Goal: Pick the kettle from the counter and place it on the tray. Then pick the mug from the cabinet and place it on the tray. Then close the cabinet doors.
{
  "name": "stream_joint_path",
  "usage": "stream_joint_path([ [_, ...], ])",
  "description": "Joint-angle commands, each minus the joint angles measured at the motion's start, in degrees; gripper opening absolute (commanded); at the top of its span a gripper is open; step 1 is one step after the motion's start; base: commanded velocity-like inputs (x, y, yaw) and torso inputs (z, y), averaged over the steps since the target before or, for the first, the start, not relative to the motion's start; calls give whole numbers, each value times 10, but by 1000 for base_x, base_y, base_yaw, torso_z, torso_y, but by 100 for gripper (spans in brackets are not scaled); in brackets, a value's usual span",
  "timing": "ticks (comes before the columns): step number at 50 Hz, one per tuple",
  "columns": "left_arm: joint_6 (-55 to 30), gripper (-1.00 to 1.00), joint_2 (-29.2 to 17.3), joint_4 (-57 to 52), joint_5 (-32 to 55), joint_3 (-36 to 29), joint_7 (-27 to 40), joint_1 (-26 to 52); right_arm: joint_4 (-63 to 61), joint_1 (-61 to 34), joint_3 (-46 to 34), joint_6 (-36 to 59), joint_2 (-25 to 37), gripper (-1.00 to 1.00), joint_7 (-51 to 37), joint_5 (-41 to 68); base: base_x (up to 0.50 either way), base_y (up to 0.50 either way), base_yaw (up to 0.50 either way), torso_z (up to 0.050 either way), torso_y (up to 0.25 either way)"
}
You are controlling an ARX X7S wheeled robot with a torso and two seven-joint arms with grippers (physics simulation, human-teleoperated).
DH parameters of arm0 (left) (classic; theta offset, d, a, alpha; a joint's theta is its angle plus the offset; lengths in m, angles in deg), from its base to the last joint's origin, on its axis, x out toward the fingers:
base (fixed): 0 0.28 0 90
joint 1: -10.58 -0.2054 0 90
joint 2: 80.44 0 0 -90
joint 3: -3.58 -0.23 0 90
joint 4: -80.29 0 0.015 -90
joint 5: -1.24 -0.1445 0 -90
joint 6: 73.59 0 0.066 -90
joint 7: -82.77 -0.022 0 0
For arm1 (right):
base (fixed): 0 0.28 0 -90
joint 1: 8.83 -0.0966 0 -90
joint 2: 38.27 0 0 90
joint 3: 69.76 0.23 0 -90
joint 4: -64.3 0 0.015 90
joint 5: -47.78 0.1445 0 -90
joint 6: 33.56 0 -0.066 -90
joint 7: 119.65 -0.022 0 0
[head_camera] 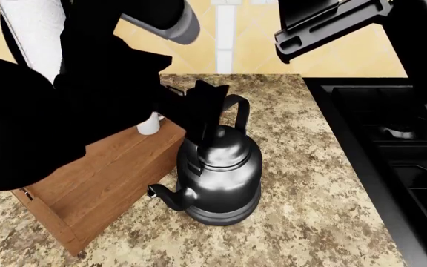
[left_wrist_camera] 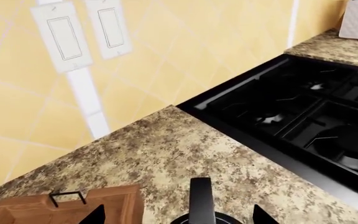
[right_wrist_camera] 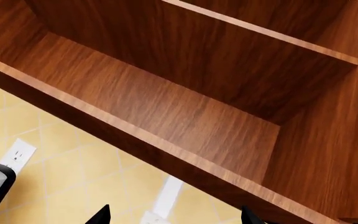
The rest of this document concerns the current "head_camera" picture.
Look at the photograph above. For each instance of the black stove cooktop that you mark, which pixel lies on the black stove cooktop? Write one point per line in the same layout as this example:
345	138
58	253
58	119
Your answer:
369	167

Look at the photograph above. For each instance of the black round stove burner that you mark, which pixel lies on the black round stove burner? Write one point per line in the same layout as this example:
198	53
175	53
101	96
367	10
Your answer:
402	133

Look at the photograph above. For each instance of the wooden tray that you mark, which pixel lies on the wooden tray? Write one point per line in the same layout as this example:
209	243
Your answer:
109	172

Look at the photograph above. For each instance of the white mug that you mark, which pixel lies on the white mug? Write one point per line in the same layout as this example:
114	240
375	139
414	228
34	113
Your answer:
148	126

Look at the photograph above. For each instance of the black stove grate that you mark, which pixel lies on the black stove grate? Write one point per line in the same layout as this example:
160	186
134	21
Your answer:
402	155

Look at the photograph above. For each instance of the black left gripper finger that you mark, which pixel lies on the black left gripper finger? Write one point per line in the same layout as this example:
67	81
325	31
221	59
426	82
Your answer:
217	111
198	111

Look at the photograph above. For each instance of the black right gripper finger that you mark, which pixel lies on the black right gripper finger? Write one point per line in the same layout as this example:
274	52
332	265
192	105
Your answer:
310	12
321	36

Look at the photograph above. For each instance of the black metal kettle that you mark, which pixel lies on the black metal kettle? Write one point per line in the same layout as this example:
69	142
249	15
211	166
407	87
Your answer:
224	178

